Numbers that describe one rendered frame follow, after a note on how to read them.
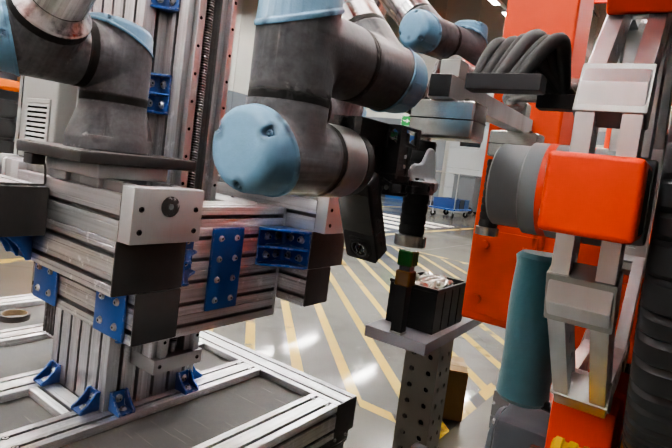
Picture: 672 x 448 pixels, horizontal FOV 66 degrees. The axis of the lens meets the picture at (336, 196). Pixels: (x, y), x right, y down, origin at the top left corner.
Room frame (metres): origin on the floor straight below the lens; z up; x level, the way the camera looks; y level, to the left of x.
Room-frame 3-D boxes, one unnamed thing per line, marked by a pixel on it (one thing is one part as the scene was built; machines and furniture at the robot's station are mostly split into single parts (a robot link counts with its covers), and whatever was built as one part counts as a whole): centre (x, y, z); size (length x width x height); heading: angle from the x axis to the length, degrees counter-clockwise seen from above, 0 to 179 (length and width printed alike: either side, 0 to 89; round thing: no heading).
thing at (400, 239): (0.72, -0.11, 0.83); 0.04 x 0.04 x 0.16
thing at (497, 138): (0.99, -0.32, 0.93); 0.09 x 0.05 x 0.05; 56
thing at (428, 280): (1.41, -0.29, 0.51); 0.20 x 0.14 x 0.13; 145
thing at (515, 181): (0.77, -0.34, 0.85); 0.21 x 0.14 x 0.14; 56
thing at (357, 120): (0.61, -0.03, 0.86); 0.12 x 0.08 x 0.09; 146
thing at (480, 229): (1.01, -0.30, 0.83); 0.04 x 0.04 x 0.16
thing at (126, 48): (0.95, 0.43, 0.98); 0.13 x 0.12 x 0.14; 140
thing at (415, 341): (1.44, -0.31, 0.44); 0.43 x 0.17 x 0.03; 146
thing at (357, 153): (0.54, 0.01, 0.85); 0.08 x 0.05 x 0.08; 56
